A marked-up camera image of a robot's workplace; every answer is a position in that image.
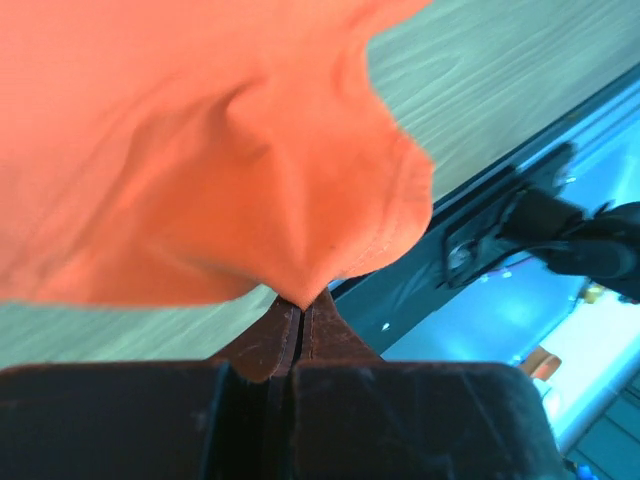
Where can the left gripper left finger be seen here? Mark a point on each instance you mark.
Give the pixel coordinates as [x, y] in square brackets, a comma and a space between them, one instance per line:
[266, 349]

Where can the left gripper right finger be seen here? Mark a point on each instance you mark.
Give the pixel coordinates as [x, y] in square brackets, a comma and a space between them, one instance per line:
[327, 336]

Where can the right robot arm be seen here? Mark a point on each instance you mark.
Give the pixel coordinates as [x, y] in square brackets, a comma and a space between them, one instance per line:
[603, 247]

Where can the orange t shirt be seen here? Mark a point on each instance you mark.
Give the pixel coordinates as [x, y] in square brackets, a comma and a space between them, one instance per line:
[179, 153]

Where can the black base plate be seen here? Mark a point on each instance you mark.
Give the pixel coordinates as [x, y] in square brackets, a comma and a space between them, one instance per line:
[466, 293]

